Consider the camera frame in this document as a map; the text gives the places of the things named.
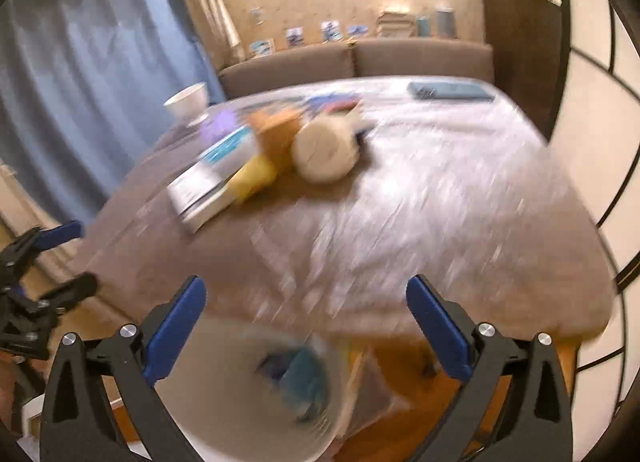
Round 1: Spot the brown box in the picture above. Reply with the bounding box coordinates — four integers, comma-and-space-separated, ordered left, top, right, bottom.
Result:
249, 109, 307, 164

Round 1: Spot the dark blue packet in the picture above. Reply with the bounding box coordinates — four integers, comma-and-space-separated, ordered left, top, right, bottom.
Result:
304, 92, 362, 116

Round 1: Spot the blue white medicine box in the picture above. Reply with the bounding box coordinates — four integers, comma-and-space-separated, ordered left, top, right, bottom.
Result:
167, 127, 258, 235

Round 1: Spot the brown sofa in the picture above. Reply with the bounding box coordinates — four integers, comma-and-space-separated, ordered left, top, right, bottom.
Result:
219, 38, 496, 101

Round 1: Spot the grey blue canister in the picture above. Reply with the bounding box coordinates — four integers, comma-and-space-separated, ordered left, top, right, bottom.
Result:
433, 6, 457, 40

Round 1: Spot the white paper cup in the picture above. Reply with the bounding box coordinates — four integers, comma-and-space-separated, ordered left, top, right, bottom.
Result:
292, 106, 364, 184

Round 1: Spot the white round bin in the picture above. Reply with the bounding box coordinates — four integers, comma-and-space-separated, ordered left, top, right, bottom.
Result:
150, 319, 351, 462

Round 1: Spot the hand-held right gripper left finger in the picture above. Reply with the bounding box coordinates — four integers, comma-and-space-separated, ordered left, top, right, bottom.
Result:
40, 276, 207, 462

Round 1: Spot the dark teal flat case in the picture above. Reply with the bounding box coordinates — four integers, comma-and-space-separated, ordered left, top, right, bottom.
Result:
407, 81, 496, 104

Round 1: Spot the yellow packet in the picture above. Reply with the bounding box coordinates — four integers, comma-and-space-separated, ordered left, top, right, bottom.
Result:
229, 154, 279, 204

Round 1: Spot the beige curtain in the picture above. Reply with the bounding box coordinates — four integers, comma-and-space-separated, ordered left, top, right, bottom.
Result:
172, 0, 244, 66

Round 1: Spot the white panel sliding door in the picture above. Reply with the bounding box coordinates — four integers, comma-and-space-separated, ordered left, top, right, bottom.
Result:
544, 0, 640, 462

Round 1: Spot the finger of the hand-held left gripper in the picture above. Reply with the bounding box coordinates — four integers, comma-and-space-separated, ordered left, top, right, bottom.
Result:
30, 272, 99, 317
10, 221, 84, 263

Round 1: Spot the dark brown wardrobe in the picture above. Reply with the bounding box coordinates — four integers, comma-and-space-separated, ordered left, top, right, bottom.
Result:
480, 0, 564, 136

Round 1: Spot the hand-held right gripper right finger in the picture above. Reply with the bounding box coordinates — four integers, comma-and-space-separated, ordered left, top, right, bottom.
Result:
406, 275, 573, 462

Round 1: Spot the table with plastic cover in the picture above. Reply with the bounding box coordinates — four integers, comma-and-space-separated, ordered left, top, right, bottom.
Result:
82, 76, 617, 343

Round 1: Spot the blue curtain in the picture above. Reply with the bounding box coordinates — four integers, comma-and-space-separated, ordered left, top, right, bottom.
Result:
0, 0, 227, 232

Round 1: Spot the stack of books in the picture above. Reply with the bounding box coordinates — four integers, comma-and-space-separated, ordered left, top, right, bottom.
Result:
375, 9, 416, 38

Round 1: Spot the white bowl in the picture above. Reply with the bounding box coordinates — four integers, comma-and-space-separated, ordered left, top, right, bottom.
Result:
163, 82, 210, 127

